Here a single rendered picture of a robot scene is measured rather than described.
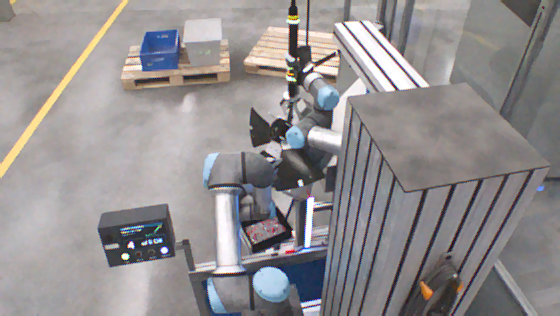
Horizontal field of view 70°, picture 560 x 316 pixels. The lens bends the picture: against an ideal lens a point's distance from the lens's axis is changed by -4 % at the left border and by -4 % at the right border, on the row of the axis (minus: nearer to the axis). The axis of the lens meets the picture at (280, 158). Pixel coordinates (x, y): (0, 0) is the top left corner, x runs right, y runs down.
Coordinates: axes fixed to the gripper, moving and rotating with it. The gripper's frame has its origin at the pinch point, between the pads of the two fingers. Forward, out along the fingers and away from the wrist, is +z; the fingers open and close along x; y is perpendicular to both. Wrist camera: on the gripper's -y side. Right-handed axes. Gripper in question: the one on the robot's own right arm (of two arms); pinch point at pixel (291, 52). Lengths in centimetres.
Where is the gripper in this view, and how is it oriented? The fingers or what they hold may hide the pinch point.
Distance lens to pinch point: 172.7
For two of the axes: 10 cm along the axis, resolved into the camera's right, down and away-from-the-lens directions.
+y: 0.1, 7.5, 6.6
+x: 9.2, -2.5, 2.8
